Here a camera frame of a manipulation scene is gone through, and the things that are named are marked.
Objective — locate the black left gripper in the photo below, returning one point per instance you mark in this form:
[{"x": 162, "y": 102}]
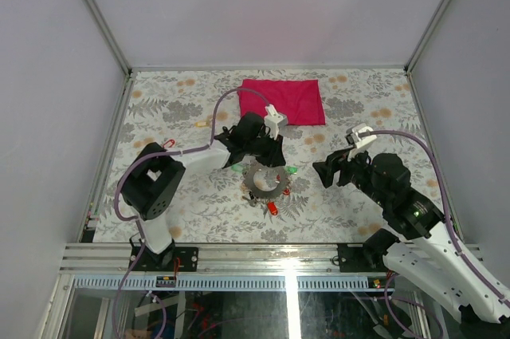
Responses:
[{"x": 275, "y": 156}]

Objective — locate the grey disc with key rings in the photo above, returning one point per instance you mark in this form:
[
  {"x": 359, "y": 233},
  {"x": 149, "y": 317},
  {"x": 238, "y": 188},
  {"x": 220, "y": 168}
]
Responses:
[{"x": 263, "y": 184}]

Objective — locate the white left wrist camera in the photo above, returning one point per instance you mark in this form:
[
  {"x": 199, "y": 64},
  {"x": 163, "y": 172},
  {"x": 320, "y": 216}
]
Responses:
[{"x": 274, "y": 121}]

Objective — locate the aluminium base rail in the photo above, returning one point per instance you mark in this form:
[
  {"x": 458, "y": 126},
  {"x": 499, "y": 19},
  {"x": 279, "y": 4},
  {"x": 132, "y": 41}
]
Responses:
[{"x": 212, "y": 258}]

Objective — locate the white slotted cable duct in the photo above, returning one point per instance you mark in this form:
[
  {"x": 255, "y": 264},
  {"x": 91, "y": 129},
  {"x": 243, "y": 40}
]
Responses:
[{"x": 231, "y": 283}]

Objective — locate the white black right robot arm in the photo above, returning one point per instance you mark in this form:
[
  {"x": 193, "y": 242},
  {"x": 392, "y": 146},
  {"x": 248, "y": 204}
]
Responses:
[{"x": 385, "y": 180}]

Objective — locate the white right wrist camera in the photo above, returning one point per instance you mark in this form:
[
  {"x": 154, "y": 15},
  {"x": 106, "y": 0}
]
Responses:
[{"x": 359, "y": 139}]

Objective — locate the red folded cloth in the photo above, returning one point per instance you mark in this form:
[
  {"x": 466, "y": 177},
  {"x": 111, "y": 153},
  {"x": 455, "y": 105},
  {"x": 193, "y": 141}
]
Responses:
[{"x": 300, "y": 101}]

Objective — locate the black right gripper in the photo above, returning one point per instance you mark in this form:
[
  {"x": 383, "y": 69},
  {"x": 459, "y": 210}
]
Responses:
[{"x": 339, "y": 159}]

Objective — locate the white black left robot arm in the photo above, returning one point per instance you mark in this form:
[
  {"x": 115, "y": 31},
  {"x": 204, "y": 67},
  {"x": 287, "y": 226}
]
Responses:
[{"x": 151, "y": 182}]

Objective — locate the red tag key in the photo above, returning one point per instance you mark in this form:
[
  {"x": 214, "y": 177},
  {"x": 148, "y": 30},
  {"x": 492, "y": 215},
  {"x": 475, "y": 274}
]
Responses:
[
  {"x": 169, "y": 143},
  {"x": 272, "y": 208}
]

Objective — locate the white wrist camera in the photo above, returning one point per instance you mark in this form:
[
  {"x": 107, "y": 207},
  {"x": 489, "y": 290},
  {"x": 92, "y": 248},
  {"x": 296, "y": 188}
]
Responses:
[
  {"x": 274, "y": 121},
  {"x": 359, "y": 139}
]

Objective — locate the yellow tag key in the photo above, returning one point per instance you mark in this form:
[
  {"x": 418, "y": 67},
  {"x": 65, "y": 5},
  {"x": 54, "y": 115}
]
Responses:
[{"x": 207, "y": 123}]

